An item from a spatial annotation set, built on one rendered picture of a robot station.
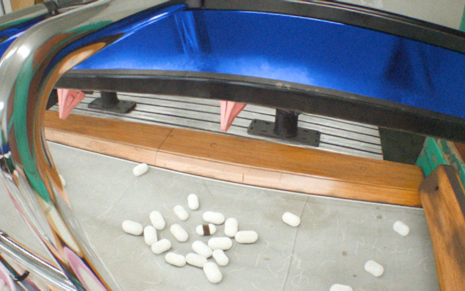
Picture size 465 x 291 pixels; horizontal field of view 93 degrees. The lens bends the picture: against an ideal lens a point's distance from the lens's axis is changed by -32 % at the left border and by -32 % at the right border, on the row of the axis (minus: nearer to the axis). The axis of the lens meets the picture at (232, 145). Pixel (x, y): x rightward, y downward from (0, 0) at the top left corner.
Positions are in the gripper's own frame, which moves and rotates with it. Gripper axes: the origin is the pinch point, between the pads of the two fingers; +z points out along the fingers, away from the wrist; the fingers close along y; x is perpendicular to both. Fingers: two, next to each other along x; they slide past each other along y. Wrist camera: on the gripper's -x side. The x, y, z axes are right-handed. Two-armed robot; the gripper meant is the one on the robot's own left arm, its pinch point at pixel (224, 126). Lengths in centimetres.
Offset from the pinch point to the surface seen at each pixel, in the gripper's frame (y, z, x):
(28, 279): -10.0, 26.9, -25.7
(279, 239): 12.3, 16.2, 2.4
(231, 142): -1.4, -1.1, 13.4
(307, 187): 15.3, 5.9, 9.5
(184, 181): -7.5, 9.1, 8.4
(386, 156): 77, -45, 147
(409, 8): 87, -152, 107
